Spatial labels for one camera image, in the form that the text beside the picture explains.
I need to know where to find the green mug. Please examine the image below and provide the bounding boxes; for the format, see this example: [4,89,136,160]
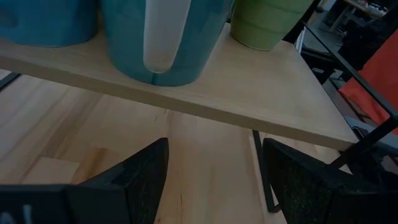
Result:
[229,0,315,52]

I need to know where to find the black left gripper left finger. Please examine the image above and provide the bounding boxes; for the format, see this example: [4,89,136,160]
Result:
[63,138,170,224]

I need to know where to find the blue mug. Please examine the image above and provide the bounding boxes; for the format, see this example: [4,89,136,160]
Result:
[0,0,100,48]

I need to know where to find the two-tone mug with white handle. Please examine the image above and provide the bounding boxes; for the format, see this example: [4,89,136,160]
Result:
[99,0,234,87]

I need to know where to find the wooden shelf riser, black frame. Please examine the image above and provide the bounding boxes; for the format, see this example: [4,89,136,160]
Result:
[0,0,398,214]

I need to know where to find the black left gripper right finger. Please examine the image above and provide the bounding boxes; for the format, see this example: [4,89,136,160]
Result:
[262,138,376,224]

